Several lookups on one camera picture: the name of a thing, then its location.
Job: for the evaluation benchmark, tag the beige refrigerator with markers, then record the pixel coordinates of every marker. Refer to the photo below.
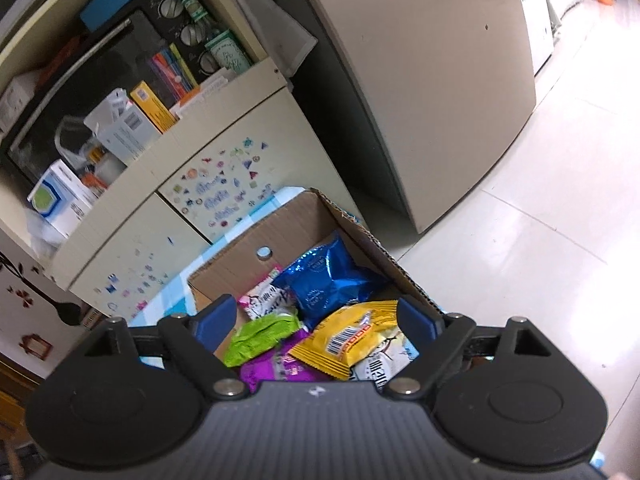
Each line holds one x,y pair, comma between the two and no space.
449,85

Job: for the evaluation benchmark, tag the blue foil snack bag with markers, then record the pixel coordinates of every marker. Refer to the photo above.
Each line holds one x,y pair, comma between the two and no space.
326,278

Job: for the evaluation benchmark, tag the white open paper box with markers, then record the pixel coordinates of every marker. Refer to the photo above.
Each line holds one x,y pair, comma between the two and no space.
121,126

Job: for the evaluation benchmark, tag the green snack packet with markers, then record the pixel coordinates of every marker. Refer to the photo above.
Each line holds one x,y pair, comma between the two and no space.
259,336

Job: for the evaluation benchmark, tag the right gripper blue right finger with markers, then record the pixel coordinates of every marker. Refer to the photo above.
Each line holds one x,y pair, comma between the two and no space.
420,325

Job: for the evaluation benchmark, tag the blue checkered tablecloth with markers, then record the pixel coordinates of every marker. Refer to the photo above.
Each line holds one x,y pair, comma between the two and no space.
276,234

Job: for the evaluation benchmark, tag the white blue carton box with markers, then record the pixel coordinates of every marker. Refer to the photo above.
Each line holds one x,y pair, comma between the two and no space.
61,199

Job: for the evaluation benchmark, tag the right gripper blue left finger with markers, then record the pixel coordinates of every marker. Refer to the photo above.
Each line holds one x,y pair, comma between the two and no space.
211,326

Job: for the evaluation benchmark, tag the white blue Amerie packet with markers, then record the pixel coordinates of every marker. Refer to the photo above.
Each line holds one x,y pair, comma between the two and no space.
386,360

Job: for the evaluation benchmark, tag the purple snack bag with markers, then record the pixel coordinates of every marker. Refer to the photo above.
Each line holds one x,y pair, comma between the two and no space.
277,365

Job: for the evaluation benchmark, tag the cream cabinet with stickers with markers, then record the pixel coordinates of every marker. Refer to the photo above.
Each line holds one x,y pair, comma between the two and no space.
231,151

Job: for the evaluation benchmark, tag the pink white snack packet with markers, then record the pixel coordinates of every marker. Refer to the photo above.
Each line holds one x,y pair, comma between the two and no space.
265,298

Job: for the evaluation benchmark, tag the green glass bottle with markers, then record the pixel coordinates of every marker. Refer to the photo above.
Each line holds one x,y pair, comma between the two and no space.
218,43

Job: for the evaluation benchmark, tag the red house wall sticker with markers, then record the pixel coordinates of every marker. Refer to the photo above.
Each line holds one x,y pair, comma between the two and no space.
36,346

